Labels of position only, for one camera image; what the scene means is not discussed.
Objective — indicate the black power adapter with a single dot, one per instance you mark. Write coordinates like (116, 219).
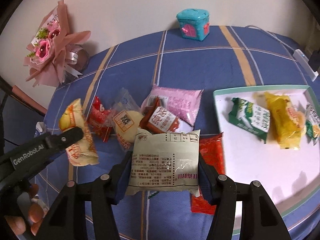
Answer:
(314, 61)

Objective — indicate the teal toy house box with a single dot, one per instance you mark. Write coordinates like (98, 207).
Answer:
(194, 23)

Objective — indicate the green-white corn snack packet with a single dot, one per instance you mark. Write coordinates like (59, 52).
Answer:
(312, 124)

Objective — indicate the large red snack packet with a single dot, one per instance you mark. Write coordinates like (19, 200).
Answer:
(212, 164)

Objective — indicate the white power strip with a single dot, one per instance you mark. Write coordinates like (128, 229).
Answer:
(302, 59)

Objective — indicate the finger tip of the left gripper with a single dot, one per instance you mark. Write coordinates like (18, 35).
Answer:
(65, 139)

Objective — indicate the pink snack packet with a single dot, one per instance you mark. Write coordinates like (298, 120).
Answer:
(183, 103)

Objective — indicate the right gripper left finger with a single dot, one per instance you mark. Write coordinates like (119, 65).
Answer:
(66, 218)

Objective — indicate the pink flower bouquet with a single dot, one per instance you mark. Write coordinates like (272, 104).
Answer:
(55, 51)

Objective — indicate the left hand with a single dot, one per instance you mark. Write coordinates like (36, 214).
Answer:
(32, 212)

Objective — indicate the cream white snack packet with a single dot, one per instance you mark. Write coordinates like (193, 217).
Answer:
(165, 162)

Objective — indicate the orange cracker packet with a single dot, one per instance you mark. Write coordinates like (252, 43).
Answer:
(83, 152)

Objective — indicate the crumpled blue-white wrapper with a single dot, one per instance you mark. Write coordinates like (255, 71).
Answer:
(41, 128)

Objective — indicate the brown-red snack packet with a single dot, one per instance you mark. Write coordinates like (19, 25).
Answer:
(159, 120)

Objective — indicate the clear wrapped round pastry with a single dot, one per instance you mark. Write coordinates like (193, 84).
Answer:
(125, 118)

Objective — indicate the small red snack packet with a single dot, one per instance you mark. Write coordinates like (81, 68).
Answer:
(98, 119)

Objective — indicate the white teal-rimmed tray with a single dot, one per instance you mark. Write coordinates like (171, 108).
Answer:
(290, 177)

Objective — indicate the yellow cake packet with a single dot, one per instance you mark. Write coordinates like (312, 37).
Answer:
(287, 123)

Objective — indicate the blue plaid tablecloth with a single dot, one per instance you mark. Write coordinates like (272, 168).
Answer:
(160, 85)

